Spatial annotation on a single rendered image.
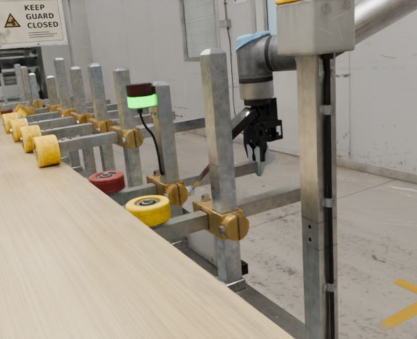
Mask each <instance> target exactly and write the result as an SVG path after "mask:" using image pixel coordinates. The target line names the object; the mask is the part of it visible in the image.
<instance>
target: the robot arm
mask: <svg viewBox="0 0 417 339"><path fill-rule="evenodd" d="M416 10H417V0H364V1H361V2H360V3H359V4H357V5H355V6H354V36H355V45H356V44H358V43H359V42H362V41H363V40H365V39H367V38H368V37H370V36H372V35H373V34H376V33H377V32H379V31H381V30H382V29H384V28H386V27H388V26H390V25H391V24H393V23H395V22H396V21H398V20H400V19H402V18H403V17H405V16H407V15H409V14H410V13H412V12H413V11H416ZM235 52H236V54H237V70H238V77H239V94H240V99H242V100H244V106H251V108H248V107H245V108H244V109H243V110H242V111H241V112H240V113H239V114H238V115H236V116H235V117H234V118H233V119H232V120H231V130H232V139H234V138H235V137H236V136H237V135H238V134H239V133H241V132H242V131H243V144H244V148H245V152H246V154H247V157H248V159H249V160H252V161H257V162H258V172H257V173H256V175H257V176H261V175H262V173H263V171H264V167H265V166H267V165H268V164H270V163H272V162H273V161H274V160H275V159H276V155H275V154H274V153H270V152H269V149H268V145H267V142H272V141H275V140H279V139H283V136H282V120H279V119H278V112H277V102H276V98H272V97H273V96H274V85H273V74H272V72H275V71H296V70H297V59H296V56H279V55H278V46H277V35H271V33H270V32H269V31H263V32H256V33H252V34H246V35H243V36H239V37H238V38H237V39H236V50H235ZM277 126H280V131H281V135H279V133H278V132H277V131H276V127H277Z"/></svg>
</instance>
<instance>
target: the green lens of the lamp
mask: <svg viewBox="0 0 417 339"><path fill-rule="evenodd" d="M127 100H128V107H129V108H142V107H148V106H154V105H155V96H154V94H153V95H152V96H145V97H139V98H128V97H127Z"/></svg>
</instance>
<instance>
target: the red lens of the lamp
mask: <svg viewBox="0 0 417 339"><path fill-rule="evenodd" d="M126 94H127V96H145V95H150V94H154V90H153V84H152V83H151V84H147V85H135V86H127V85H126Z"/></svg>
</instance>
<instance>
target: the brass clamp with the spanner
mask: <svg viewBox="0 0 417 339"><path fill-rule="evenodd" d="M147 183H148V184H149V183H153V184H155V185H157V195H159V196H164V197H167V198H168V199H169V205H171V204H173V205H176V206H180V205H182V204H184V203H185V202H186V201H187V199H188V189H187V188H186V187H185V186H184V181H181V180H180V181H179V182H173V183H170V184H165V183H163V182H161V181H160V176H153V175H150V176H147Z"/></svg>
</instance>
